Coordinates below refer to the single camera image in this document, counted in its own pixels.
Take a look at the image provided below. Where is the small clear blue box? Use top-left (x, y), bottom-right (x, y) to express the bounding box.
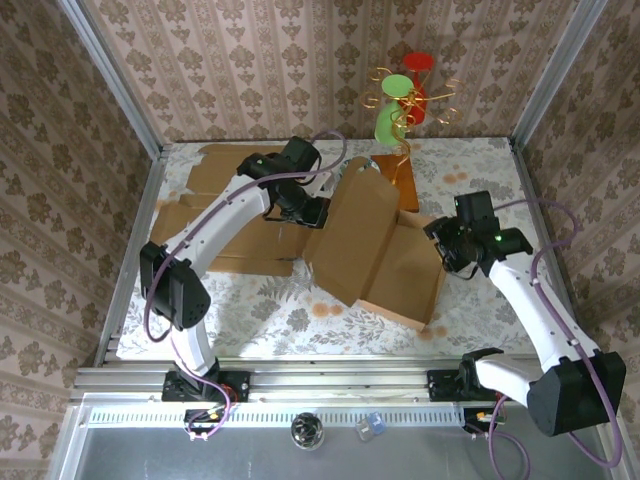
top-left (353, 411), bottom-right (386, 443)

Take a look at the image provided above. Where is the green leaf pattern bowl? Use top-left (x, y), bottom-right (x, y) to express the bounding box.
top-left (339, 155), bottom-right (381, 176)

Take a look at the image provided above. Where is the aluminium table side rail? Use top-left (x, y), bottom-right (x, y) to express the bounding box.
top-left (508, 138), bottom-right (604, 365)
top-left (93, 147), bottom-right (169, 369)

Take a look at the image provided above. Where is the red vase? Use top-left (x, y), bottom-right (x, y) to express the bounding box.
top-left (402, 52), bottom-right (436, 125)

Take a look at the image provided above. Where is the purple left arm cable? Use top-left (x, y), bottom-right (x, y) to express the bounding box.
top-left (143, 130), bottom-right (349, 444)

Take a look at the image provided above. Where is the green vase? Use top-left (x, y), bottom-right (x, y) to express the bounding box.
top-left (374, 73), bottom-right (412, 145)

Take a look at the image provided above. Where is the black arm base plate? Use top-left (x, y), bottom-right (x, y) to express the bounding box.
top-left (163, 369), bottom-right (251, 404)
top-left (426, 368), bottom-right (501, 404)

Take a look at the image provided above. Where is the black connector bracket with wires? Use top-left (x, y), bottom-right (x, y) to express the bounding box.
top-left (183, 407), bottom-right (237, 444)
top-left (462, 407), bottom-right (504, 441)

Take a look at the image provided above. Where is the gold wire stand wooden base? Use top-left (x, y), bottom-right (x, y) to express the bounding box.
top-left (360, 66), bottom-right (467, 214)

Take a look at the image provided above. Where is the aluminium frame post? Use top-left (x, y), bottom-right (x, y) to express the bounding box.
top-left (510, 0), bottom-right (611, 149)
top-left (56, 0), bottom-right (165, 160)

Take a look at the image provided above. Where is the floral tablecloth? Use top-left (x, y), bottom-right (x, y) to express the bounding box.
top-left (117, 138), bottom-right (576, 359)

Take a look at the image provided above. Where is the shiny metal cup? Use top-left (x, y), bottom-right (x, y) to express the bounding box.
top-left (290, 412), bottom-right (326, 452)

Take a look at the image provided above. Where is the white slotted cable duct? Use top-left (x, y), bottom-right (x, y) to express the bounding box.
top-left (87, 402), bottom-right (464, 427)

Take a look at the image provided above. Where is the brown cardboard mailer box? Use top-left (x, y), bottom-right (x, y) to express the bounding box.
top-left (302, 157), bottom-right (451, 332)
top-left (149, 143), bottom-right (321, 277)

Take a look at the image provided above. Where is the aluminium mounting rail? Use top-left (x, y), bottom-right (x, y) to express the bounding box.
top-left (69, 357), bottom-right (619, 404)

